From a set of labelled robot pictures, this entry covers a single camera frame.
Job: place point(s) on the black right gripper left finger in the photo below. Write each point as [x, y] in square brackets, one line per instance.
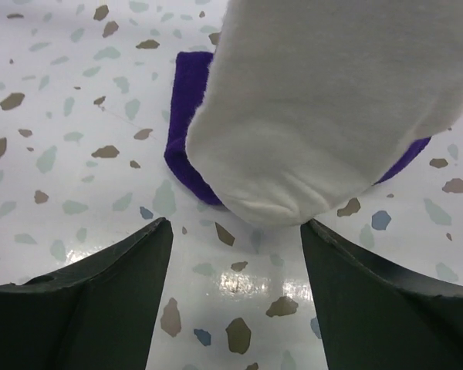
[97, 313]

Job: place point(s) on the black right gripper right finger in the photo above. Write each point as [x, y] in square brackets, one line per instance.
[375, 314]

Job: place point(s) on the purple sock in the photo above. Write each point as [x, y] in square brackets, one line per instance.
[190, 85]

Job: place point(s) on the white sock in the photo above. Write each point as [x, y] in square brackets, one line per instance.
[309, 103]

